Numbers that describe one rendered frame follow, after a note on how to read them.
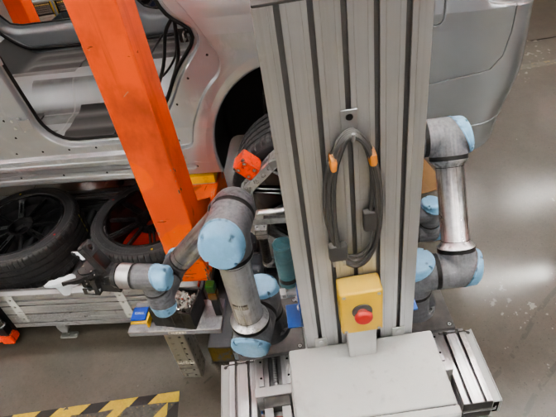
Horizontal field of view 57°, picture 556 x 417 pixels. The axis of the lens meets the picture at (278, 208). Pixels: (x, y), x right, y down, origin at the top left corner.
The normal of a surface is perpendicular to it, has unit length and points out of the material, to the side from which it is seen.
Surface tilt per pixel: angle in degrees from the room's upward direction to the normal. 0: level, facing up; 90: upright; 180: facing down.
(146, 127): 90
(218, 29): 90
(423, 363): 0
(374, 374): 0
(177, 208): 90
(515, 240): 0
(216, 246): 82
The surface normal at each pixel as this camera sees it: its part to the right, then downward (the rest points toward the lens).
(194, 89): -0.04, 0.67
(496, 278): -0.13, -0.74
